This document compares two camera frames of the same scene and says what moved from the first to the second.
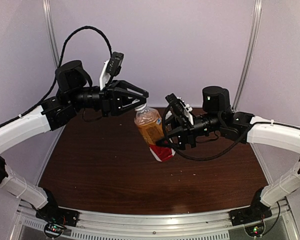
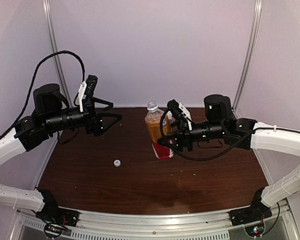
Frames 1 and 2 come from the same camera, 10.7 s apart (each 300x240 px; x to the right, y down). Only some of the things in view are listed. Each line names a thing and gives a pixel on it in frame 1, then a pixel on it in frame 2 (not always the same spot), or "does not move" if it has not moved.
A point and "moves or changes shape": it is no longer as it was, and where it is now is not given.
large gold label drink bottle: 149,123 moves or changes shape
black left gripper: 112,100 -> 93,124
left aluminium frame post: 49,20 does not move
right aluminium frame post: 244,72 does not move
